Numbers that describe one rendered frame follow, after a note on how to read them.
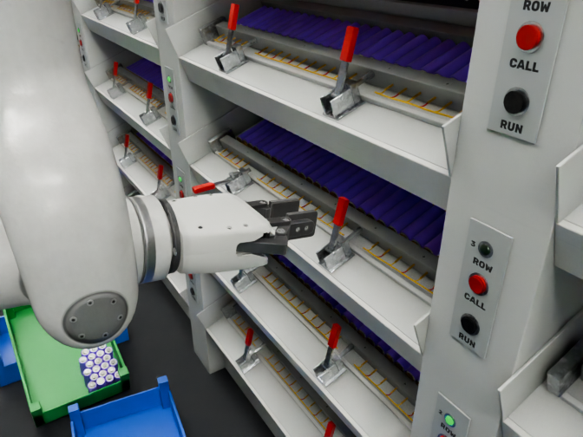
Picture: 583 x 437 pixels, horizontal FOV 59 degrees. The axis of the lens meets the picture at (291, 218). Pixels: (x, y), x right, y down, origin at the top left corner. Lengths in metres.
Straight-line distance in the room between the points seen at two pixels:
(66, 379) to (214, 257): 0.86
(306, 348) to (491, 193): 0.48
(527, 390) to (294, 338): 0.43
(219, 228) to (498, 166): 0.25
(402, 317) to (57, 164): 0.38
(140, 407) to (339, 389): 0.58
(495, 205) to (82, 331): 0.32
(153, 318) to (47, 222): 1.13
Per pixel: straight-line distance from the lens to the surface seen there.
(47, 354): 1.36
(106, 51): 1.64
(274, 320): 0.89
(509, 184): 0.42
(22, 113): 0.40
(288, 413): 1.00
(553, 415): 0.53
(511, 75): 0.40
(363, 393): 0.77
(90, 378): 1.25
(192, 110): 0.97
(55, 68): 0.41
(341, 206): 0.63
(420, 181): 0.49
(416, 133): 0.51
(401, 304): 0.60
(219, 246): 0.50
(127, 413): 1.24
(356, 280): 0.64
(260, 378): 1.06
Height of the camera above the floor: 0.91
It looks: 28 degrees down
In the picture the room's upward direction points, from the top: straight up
